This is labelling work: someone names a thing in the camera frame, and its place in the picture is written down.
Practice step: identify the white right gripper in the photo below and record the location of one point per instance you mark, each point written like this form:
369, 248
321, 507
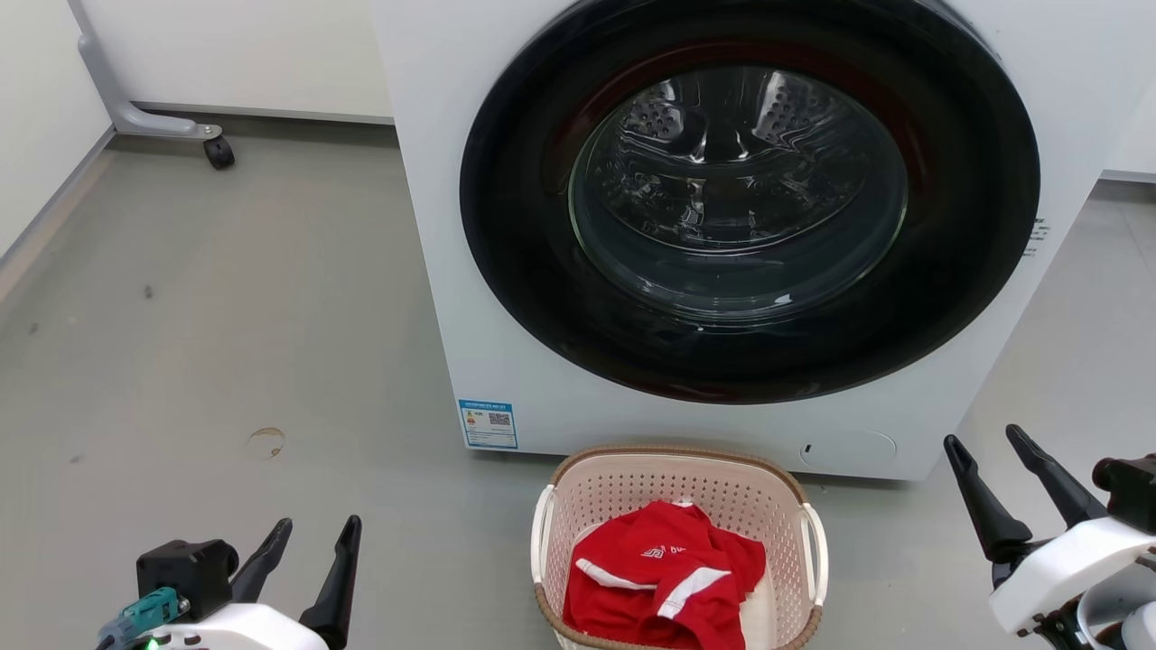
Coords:
1066, 571

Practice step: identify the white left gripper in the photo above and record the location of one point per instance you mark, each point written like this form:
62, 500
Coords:
244, 628

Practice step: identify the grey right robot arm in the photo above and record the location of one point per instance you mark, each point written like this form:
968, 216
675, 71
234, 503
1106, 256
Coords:
1120, 623

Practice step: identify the pink perforated laundry basket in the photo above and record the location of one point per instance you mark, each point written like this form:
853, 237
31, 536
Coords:
686, 474

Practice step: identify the blue energy label sticker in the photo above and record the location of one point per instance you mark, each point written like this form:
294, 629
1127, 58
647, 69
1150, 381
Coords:
488, 424

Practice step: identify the red shirt with white stripes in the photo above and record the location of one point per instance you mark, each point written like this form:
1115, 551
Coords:
650, 614

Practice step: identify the white front-load washing machine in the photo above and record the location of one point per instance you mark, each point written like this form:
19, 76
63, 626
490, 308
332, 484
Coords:
433, 226

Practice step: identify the black round washer door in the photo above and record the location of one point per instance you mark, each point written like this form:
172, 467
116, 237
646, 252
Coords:
506, 226

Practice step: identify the black caster wheel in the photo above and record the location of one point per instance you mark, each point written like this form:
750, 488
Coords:
219, 153

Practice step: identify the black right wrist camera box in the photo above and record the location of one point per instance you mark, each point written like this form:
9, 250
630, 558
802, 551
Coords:
1129, 492

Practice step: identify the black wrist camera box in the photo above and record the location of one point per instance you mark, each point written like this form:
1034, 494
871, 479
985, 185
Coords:
185, 573
1129, 492

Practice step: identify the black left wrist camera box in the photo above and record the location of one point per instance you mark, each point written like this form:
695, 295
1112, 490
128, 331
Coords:
185, 573

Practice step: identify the grey metal frame leg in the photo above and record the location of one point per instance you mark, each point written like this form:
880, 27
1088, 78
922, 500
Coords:
126, 117

